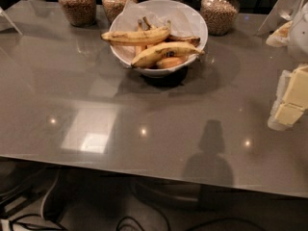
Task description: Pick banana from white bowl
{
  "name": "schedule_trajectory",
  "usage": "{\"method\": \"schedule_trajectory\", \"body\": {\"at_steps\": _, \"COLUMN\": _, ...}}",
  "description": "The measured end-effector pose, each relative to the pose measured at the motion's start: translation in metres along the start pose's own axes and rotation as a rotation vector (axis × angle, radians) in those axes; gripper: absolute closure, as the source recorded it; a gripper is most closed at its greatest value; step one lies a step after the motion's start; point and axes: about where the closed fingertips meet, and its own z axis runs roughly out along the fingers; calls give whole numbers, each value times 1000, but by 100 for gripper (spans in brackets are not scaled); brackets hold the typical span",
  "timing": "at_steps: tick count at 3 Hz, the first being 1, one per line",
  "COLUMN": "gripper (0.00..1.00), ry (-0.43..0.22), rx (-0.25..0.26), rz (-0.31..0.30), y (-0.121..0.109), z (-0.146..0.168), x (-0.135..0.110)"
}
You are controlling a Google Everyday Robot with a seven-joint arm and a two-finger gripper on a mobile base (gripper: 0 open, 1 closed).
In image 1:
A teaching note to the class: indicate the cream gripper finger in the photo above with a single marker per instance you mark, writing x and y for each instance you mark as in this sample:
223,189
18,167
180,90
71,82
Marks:
291,99
280,37

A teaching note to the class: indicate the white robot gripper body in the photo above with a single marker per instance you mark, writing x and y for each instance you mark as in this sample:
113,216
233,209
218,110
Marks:
299,38

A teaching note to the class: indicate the yellow banana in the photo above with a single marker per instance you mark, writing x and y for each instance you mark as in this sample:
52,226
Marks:
160,51
129,38

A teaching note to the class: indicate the back brown-spotted banana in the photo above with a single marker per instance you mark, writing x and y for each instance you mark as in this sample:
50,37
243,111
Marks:
190,39

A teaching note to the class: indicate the white paper in bowl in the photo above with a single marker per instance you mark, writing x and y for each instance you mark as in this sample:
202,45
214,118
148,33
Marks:
185,21

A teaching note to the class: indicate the small orange banana bottom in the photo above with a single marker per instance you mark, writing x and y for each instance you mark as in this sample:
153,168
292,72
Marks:
170,62

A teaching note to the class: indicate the white ceramic bowl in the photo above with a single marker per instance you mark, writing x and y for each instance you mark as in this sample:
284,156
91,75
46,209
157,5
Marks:
126,53

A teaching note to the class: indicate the upright banana behind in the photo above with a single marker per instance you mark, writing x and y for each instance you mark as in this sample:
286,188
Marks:
146,38

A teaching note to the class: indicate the clear acrylic stand right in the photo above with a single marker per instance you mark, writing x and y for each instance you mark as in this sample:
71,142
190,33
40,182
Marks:
282,11

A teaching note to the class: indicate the clear acrylic stand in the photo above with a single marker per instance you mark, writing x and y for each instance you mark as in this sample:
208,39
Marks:
6,23
282,11

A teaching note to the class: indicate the right glass jar of grains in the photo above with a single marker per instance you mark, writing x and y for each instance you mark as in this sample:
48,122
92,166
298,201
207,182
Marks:
219,15

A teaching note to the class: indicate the round dark table base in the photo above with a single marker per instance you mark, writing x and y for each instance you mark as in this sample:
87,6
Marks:
167,193

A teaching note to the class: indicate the left glass jar of grains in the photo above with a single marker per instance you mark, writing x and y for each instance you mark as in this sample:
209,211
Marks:
79,13

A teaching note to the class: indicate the clear acrylic stand left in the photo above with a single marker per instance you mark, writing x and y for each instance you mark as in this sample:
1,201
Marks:
6,23

